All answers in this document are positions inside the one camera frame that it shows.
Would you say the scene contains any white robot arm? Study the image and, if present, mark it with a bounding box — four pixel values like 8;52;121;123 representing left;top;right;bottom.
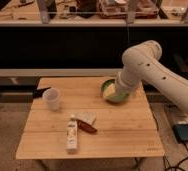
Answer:
102;40;188;113

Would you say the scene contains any green bowl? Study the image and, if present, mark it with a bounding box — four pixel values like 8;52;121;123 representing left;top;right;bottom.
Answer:
101;79;128;103

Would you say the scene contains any white folded packet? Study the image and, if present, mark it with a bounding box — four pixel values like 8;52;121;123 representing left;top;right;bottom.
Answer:
71;112;96;125

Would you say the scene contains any dark red packet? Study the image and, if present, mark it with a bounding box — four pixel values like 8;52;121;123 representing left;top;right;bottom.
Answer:
77;120;97;134

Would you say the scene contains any wooden folding table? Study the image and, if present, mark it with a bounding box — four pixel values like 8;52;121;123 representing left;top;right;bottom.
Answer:
16;77;164;159

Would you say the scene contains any white rectangular box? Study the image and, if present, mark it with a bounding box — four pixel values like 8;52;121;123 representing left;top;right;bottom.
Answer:
66;120;78;153

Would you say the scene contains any clear plastic cup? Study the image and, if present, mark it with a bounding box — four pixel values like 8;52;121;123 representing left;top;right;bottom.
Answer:
42;88;60;111

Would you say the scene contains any black pedal box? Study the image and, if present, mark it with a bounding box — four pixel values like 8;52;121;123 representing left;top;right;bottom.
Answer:
173;124;188;143

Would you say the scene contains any long workbench shelf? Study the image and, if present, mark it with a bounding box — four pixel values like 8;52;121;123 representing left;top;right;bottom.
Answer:
0;0;188;27

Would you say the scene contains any black floor cable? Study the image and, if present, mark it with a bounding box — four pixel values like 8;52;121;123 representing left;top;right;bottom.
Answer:
162;141;188;171

